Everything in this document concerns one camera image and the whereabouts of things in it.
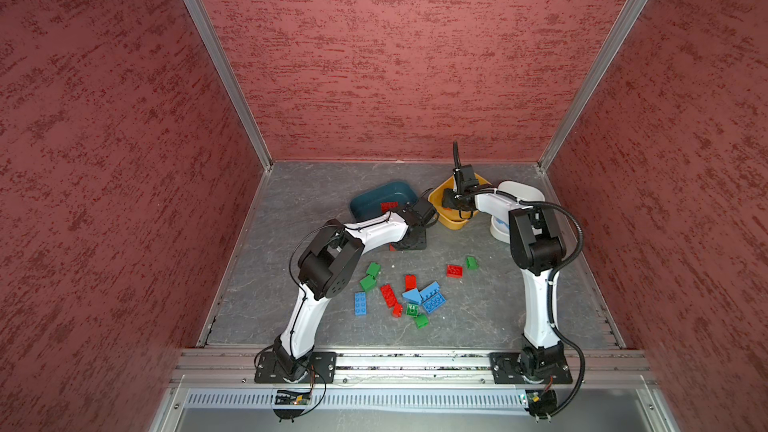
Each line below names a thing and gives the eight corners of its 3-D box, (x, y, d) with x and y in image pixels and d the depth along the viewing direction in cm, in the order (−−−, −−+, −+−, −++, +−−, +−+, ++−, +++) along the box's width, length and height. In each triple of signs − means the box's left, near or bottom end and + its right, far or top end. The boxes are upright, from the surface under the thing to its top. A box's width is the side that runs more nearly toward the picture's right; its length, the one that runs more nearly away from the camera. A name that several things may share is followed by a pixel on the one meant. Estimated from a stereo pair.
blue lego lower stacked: (429, 314, 85) (430, 312, 83) (421, 304, 87) (422, 301, 85) (445, 302, 87) (446, 300, 86) (437, 292, 89) (438, 289, 88)
